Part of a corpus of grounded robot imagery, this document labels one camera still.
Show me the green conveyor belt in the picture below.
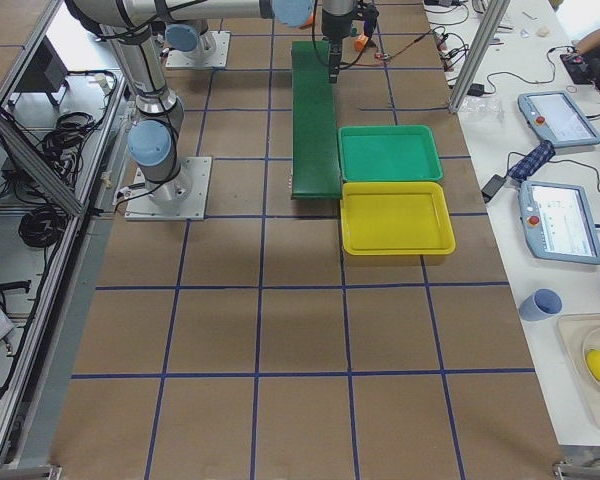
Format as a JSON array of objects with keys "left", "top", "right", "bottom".
[{"left": 291, "top": 40, "right": 342, "bottom": 199}]

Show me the beige plastic tray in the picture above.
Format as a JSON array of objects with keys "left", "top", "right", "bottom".
[{"left": 556, "top": 313, "right": 600, "bottom": 428}]

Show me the upper teach pendant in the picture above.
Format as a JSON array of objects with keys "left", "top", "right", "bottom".
[{"left": 517, "top": 91, "right": 600, "bottom": 148}]

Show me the clear plastic bag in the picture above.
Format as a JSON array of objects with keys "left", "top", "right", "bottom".
[{"left": 459, "top": 96, "right": 504, "bottom": 122}]

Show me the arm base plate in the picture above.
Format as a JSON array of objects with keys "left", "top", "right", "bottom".
[
  {"left": 166, "top": 30, "right": 231, "bottom": 70},
  {"left": 124, "top": 156, "right": 212, "bottom": 221}
]

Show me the orange cylinder on table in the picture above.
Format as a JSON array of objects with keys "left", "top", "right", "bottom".
[{"left": 299, "top": 13, "right": 315, "bottom": 29}]

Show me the blue plastic cup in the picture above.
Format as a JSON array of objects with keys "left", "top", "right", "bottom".
[{"left": 519, "top": 288, "right": 563, "bottom": 321}]

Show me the lower teach pendant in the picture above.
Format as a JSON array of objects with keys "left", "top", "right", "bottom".
[{"left": 518, "top": 180, "right": 600, "bottom": 265}]

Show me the orange cylinder with white numbers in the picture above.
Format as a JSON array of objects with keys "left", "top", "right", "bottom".
[{"left": 353, "top": 34, "right": 369, "bottom": 53}]

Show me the teach pendant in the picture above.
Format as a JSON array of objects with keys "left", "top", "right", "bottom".
[
  {"left": 517, "top": 91, "right": 600, "bottom": 148},
  {"left": 518, "top": 180, "right": 600, "bottom": 265}
]

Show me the aluminium frame post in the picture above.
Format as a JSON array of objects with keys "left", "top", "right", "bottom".
[{"left": 448, "top": 0, "right": 510, "bottom": 113}]

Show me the red black wire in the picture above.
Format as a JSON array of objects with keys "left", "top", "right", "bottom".
[{"left": 384, "top": 29, "right": 439, "bottom": 60}]

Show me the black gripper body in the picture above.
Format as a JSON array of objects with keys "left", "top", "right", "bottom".
[{"left": 321, "top": 10, "right": 353, "bottom": 61}]

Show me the yellow plastic tray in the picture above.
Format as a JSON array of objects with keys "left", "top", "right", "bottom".
[{"left": 340, "top": 182, "right": 456, "bottom": 256}]

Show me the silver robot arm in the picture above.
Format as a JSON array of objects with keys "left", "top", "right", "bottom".
[
  {"left": 66, "top": 1, "right": 313, "bottom": 204},
  {"left": 321, "top": 0, "right": 357, "bottom": 84}
]

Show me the black power adapter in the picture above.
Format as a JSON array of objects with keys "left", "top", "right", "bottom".
[{"left": 481, "top": 174, "right": 506, "bottom": 204}]

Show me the green plastic tray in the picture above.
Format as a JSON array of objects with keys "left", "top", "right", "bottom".
[{"left": 338, "top": 125, "right": 443, "bottom": 182}]

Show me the folded blue plaid umbrella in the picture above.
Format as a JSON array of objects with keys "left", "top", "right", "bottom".
[{"left": 507, "top": 140, "right": 556, "bottom": 182}]

